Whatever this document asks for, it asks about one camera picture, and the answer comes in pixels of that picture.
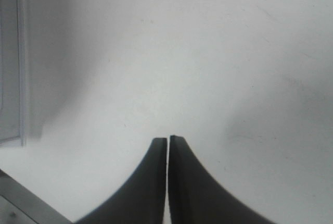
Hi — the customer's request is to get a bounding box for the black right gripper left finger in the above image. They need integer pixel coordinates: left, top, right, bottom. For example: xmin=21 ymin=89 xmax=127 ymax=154
xmin=77 ymin=138 xmax=167 ymax=223

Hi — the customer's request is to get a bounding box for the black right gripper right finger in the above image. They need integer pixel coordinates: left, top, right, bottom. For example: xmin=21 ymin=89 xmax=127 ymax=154
xmin=168 ymin=135 xmax=271 ymax=224

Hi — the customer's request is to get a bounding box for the white microwave door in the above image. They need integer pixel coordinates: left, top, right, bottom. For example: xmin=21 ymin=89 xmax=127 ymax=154
xmin=1 ymin=0 xmax=26 ymax=148

